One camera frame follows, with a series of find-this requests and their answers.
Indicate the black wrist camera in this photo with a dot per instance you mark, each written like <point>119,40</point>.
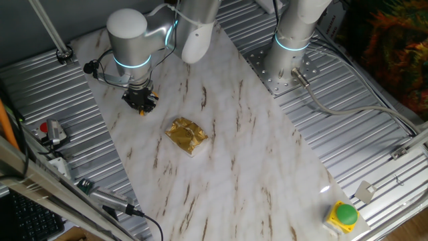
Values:
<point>89,67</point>

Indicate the small metal tag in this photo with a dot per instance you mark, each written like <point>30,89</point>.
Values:
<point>365,191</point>

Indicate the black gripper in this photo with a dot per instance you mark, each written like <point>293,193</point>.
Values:
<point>137,93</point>

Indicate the green button in yellow box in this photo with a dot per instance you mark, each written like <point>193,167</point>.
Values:
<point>344,216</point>

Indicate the marble pattern mat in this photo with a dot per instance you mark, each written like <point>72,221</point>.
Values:
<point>250,167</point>

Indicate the black keyboard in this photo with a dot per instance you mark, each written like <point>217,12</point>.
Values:
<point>33,217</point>

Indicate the aluminium robot mounting plate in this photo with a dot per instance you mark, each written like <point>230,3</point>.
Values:
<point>267,80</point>

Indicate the aluminium profile bar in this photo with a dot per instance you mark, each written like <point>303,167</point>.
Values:
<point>418,137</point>

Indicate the colourful patterned cloth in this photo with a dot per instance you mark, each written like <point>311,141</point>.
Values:
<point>394,50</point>

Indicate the silver stand pole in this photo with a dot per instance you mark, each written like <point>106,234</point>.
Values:
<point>49,26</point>

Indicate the aluminium frame beam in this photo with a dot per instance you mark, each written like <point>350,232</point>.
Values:
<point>50,190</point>

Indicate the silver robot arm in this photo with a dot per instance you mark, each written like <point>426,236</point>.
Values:
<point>128,40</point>

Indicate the gold foil packet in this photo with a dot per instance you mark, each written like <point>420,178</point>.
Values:
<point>185,135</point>

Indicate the metal corner bracket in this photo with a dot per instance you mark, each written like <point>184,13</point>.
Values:
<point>399,153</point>

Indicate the brown cardboard box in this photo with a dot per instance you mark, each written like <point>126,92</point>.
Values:
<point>72,234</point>

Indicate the small silver camera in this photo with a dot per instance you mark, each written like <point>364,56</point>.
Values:
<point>55,132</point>

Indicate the white sign with red print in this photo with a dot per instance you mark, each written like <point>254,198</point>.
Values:
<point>329,23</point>

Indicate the silver camera bracket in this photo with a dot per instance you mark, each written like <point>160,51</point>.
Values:
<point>115,80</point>

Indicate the orange pole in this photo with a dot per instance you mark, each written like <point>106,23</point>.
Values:
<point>6,124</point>

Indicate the silver ribbed camera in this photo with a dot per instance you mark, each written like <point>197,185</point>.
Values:
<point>110,199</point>

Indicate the red emergency stop button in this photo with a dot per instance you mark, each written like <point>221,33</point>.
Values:
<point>43,127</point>

